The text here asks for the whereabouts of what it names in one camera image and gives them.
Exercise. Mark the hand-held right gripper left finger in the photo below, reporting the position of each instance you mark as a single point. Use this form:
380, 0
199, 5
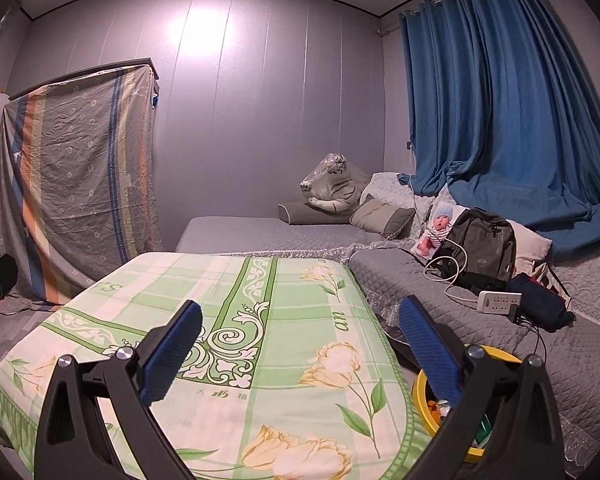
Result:
172, 355

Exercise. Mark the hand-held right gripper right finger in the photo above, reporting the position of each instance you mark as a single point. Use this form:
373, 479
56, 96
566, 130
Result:
430, 355

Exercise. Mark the yellow-rimmed black trash bin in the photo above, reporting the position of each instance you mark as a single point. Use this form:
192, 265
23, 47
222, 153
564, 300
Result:
422, 405

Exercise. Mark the orange snack bag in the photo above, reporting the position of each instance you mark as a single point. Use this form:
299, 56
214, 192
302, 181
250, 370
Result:
436, 407

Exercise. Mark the green tissue packet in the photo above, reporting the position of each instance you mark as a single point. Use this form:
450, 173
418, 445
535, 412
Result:
482, 430

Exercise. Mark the white power strip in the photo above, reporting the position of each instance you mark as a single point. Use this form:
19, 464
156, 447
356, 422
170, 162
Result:
497, 302

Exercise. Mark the black charger plug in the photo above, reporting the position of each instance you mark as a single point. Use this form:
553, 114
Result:
517, 314

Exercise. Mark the grey-green backpack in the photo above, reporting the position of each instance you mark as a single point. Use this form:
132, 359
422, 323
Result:
482, 247

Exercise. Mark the striped floral sheet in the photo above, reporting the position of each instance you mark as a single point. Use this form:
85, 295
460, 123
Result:
80, 185

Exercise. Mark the dark navy cloth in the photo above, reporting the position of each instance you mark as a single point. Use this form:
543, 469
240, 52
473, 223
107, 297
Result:
540, 302

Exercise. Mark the red white striped bag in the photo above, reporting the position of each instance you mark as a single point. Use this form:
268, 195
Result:
550, 275

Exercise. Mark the grey square cushion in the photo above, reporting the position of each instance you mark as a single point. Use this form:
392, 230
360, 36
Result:
382, 217

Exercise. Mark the grey bed sheet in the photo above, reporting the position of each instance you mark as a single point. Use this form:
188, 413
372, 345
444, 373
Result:
260, 235

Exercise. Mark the white pillow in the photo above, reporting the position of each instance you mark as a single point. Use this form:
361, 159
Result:
532, 245

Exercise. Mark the grey quilted sofa cover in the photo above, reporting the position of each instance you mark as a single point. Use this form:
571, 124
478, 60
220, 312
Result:
580, 375

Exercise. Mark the light grey lace cover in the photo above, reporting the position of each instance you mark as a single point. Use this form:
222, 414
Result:
595, 285

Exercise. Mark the grey bolster pillow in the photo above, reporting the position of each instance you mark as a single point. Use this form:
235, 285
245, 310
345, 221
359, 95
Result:
307, 215

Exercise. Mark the plastic-wrapped plush white tiger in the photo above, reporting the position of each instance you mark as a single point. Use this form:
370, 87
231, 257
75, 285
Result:
332, 185

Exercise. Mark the blue curtain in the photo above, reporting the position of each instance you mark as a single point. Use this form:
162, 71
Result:
505, 110

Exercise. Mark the white curtain rod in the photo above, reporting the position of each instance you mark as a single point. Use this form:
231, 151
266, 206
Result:
387, 31

